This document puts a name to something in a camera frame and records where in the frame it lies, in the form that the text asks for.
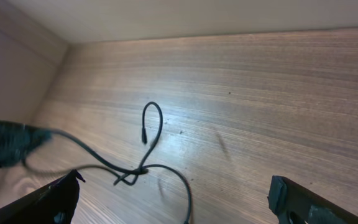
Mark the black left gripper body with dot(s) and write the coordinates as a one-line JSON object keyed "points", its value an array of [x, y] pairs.
{"points": [[18, 140]]}

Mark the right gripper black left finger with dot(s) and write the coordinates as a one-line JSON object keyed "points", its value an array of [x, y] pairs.
{"points": [[54, 203]]}

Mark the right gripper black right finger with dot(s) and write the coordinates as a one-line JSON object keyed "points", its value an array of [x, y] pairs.
{"points": [[293, 203]]}

